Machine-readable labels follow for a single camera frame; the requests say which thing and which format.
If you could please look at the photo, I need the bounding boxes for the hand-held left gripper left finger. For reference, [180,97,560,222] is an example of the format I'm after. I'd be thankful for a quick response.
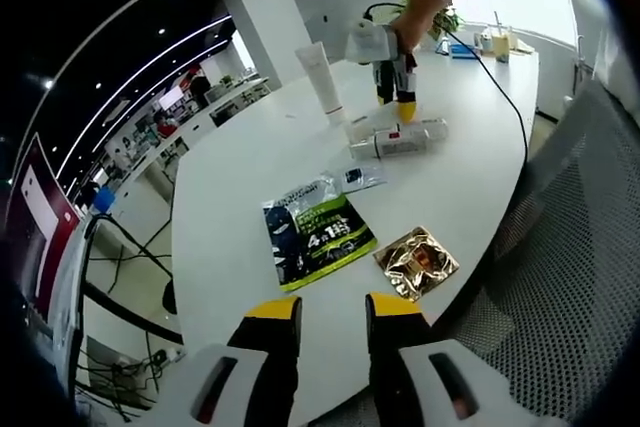
[187,295,304,427]

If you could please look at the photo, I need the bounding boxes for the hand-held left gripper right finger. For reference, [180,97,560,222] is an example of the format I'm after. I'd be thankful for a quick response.
[364,292,501,427]

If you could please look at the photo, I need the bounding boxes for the white skincare bottle red label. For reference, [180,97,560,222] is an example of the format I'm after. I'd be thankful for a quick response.
[348,127,431,161]
[379,118,449,141]

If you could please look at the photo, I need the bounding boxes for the white skincare tube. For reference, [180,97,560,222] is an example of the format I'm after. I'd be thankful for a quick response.
[294,44,345,127]

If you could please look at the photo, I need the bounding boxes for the small clear skincare sachet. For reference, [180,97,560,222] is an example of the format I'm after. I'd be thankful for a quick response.
[339,160,389,194]

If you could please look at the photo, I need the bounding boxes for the gold foil skincare sachet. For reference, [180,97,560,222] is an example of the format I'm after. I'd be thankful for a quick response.
[373,225,460,302]

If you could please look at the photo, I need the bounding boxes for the green black skincare sachet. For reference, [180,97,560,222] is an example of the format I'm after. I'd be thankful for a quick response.
[262,174,377,293]

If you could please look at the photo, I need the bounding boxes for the small white bottle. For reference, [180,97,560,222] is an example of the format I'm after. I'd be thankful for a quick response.
[472,31,494,56]

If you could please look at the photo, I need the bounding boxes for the person's right hand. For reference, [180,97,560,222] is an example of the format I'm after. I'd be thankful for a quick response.
[388,9,434,56]

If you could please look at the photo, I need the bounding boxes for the green potted plant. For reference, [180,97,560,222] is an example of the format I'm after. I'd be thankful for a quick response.
[402,0,466,42]

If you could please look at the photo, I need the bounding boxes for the yellow drink cup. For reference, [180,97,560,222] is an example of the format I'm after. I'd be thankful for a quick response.
[492,11,512,64]

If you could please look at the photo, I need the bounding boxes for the black desk foot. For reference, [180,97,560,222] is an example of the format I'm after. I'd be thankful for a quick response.
[160,277,177,314]

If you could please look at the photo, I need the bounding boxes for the grey mesh office chair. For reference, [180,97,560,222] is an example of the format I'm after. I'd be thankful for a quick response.
[429,76,640,427]

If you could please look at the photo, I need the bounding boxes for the background display screen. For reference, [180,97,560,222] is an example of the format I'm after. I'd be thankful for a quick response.
[159,86,185,109]

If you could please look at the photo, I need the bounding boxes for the blue bin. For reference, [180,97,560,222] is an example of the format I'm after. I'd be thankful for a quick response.
[92,185,117,213]

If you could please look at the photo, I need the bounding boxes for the long white office counter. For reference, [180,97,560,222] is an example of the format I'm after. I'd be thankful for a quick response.
[97,75,274,198]

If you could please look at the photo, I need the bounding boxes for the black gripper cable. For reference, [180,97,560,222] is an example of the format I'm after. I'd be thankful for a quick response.
[362,2,530,163]

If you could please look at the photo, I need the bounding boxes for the black floor cables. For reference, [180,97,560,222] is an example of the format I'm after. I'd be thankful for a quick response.
[74,341,182,421]

